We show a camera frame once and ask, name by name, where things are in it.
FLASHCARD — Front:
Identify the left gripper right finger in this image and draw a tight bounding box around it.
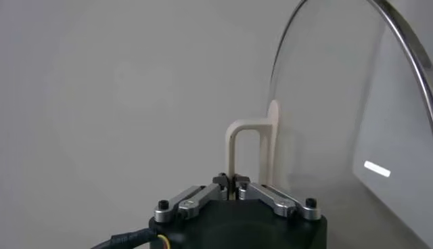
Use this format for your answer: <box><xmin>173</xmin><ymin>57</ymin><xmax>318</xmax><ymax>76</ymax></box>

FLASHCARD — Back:
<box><xmin>233</xmin><ymin>173</ymin><xmax>322</xmax><ymax>221</ymax></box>

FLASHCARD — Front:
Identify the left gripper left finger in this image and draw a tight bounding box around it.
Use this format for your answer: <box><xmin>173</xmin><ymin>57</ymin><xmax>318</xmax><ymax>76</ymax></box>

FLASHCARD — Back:
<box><xmin>154</xmin><ymin>173</ymin><xmax>231</xmax><ymax>224</ymax></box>

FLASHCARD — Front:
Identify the glass lid with cream handle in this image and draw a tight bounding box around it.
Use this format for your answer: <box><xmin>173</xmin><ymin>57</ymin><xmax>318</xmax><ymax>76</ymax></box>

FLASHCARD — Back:
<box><xmin>225</xmin><ymin>0</ymin><xmax>433</xmax><ymax>249</ymax></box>

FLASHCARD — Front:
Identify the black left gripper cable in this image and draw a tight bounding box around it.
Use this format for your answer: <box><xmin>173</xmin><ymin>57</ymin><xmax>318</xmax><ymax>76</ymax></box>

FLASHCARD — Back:
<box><xmin>89</xmin><ymin>228</ymin><xmax>172</xmax><ymax>249</ymax></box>

